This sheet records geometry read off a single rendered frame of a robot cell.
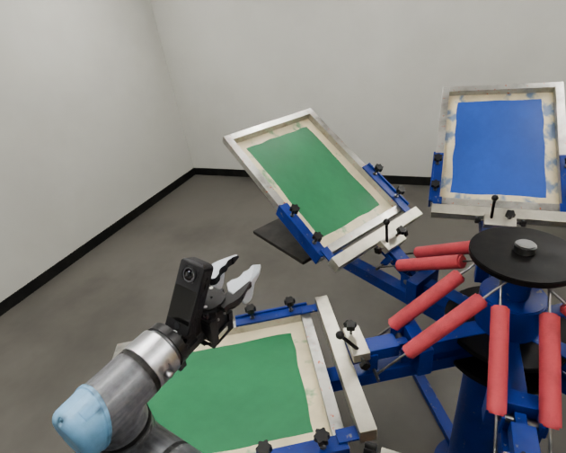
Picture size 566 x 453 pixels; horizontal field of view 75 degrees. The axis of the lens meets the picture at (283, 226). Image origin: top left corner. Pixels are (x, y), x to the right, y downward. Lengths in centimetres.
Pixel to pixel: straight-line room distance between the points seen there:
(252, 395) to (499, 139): 175
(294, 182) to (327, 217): 24
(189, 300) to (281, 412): 82
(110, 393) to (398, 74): 427
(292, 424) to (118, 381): 84
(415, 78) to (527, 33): 103
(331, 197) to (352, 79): 290
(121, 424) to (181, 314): 15
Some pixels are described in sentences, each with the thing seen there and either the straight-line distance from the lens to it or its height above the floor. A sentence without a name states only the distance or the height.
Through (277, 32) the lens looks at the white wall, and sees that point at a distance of 480.
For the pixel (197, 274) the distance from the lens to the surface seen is 55.
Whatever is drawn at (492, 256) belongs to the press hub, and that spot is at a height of 132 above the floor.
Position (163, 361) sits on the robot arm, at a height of 167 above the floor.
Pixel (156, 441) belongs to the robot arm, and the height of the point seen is 159.
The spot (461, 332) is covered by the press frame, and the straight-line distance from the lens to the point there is 148.
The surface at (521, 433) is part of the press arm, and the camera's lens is 126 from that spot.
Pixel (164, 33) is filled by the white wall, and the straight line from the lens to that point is 559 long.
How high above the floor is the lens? 206
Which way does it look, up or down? 30 degrees down
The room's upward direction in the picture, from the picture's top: 8 degrees counter-clockwise
